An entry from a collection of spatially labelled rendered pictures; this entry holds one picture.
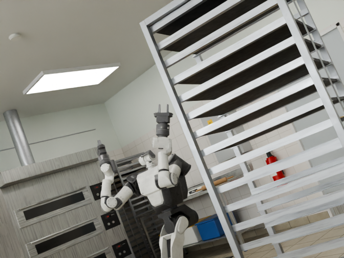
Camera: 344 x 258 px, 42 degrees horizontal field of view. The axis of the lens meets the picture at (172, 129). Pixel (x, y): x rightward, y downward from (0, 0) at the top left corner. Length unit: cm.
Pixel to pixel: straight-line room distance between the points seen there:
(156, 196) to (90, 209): 333
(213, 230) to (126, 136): 271
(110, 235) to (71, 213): 65
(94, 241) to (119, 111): 269
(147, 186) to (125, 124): 492
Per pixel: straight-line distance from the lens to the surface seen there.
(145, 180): 316
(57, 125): 775
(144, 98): 753
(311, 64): 184
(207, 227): 629
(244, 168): 243
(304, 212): 238
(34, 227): 601
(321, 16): 556
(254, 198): 198
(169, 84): 207
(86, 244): 628
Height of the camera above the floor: 104
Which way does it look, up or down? 7 degrees up
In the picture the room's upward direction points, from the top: 22 degrees counter-clockwise
